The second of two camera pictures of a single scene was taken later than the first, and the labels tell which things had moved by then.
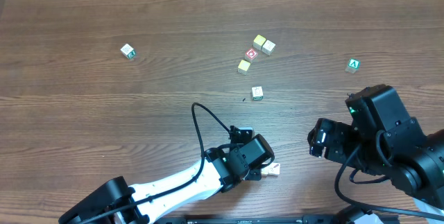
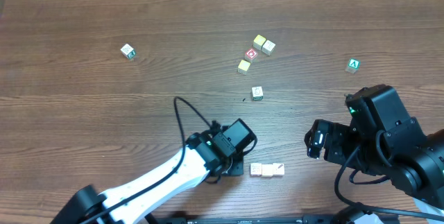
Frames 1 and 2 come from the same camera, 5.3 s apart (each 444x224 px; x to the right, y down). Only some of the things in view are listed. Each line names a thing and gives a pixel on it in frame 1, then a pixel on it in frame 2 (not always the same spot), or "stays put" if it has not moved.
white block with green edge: [257, 93] stays put
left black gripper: [257, 173] -> [238, 169]
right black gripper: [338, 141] stays put
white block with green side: [127, 50] stays put
